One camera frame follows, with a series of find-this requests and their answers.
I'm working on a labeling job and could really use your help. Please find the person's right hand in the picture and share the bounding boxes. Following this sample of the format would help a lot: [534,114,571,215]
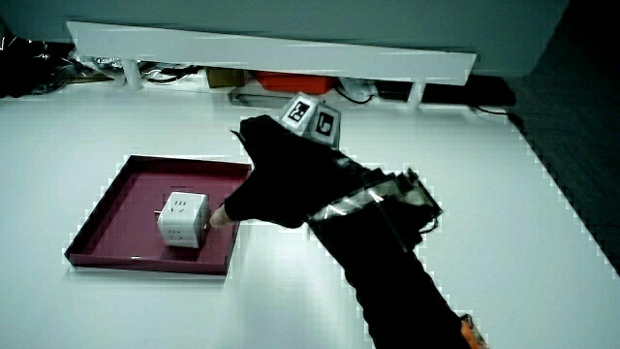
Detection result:
[209,91,374,230]

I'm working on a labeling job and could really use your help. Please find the white cube socket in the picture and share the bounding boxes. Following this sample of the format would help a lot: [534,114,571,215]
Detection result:
[153,191,212,250]

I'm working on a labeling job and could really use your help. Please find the grey flat device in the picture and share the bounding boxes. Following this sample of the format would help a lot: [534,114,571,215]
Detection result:
[227,88,293,109]

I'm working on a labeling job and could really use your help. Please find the orange box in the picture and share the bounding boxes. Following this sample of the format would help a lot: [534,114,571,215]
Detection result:
[253,71,337,96]

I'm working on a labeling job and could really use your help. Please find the brown cardboard box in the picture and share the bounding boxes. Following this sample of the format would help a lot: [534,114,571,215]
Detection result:
[206,67,247,90]

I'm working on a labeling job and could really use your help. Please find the white raised shelf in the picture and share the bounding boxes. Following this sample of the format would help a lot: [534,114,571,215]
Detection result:
[66,20,479,111]

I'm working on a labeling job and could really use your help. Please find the maroon square tray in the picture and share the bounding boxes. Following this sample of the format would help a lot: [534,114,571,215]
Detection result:
[63,154,254,277]

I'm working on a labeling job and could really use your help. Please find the orange patterned object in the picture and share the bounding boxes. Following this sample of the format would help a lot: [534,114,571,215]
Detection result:
[458,313,490,349]

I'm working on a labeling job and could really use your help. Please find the black plastic bag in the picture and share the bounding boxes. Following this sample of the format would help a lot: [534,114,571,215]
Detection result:
[0,32,79,100]

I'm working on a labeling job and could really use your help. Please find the black cable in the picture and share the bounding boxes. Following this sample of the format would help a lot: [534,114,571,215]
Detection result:
[468,104,526,131]
[333,85,375,106]

